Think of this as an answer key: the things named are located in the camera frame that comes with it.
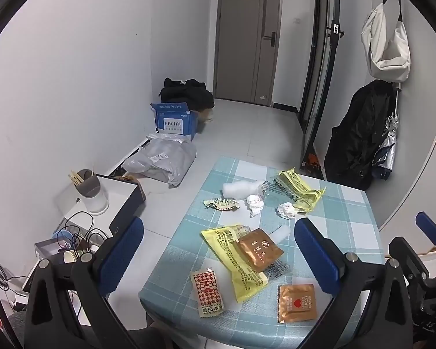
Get grey white utensil holder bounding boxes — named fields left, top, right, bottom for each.
left=76, top=169, right=110, bottom=214

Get white box dark blue sides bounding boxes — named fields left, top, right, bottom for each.
left=54, top=174, right=146, bottom=238

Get grey plastic mailer bag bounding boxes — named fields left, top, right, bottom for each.
left=124, top=133, right=197, bottom=188

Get orange black tool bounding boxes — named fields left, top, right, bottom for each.
left=301, top=145, right=326, bottom=179

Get white tissue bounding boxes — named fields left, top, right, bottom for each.
left=277, top=202, right=299, bottom=220
left=246, top=194, right=265, bottom=219

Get white wardrobe with wooden trim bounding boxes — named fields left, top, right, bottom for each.
left=380, top=53, right=436, bottom=259

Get small white foam piece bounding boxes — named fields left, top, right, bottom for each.
left=271, top=225, right=295, bottom=244

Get red white sauce packet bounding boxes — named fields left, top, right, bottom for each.
left=190, top=267, right=225, bottom=318

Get white foam roll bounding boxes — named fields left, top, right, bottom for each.
left=222, top=180, right=264, bottom=201

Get wooden chopsticks bundle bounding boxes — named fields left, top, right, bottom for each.
left=69, top=169, right=95, bottom=187

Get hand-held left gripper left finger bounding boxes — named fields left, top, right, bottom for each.
left=24, top=217, right=146, bottom=349

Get grey room door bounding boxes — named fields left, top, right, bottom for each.
left=212, top=0, right=282, bottom=107

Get blue cardboard box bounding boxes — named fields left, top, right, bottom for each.
left=150, top=102, right=200, bottom=142

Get cream printed wrapper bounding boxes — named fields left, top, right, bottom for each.
left=203, top=197, right=239, bottom=211

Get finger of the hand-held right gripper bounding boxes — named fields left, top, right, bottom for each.
left=416, top=211, right=436, bottom=259
left=389, top=237, right=431, bottom=300

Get white hanging bag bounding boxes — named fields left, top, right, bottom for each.
left=361, top=0, right=411, bottom=82

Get brown cardboard box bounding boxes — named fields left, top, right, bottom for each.
left=198, top=107, right=216, bottom=124

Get yellow food wrapper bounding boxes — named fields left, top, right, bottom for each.
left=201, top=224, right=293, bottom=303
left=267, top=168, right=327, bottom=214

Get silver folded umbrella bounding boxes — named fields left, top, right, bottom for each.
left=372, top=83, right=402, bottom=180

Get black cloth bag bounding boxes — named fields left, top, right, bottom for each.
left=160, top=77, right=215, bottom=111

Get orange-brown sachet with heart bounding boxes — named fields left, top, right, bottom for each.
left=278, top=284, right=317, bottom=324

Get blue plaid tablecloth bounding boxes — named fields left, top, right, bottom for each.
left=139, top=156, right=386, bottom=346

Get black framed glass door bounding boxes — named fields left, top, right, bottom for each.
left=298, top=0, right=344, bottom=153

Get clear plastic wrapper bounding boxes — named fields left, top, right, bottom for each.
left=260, top=181, right=287, bottom=202

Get brown square sachet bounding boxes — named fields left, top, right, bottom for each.
left=237, top=227, right=285, bottom=273

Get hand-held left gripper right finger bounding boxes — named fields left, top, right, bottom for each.
left=294, top=217, right=418, bottom=349

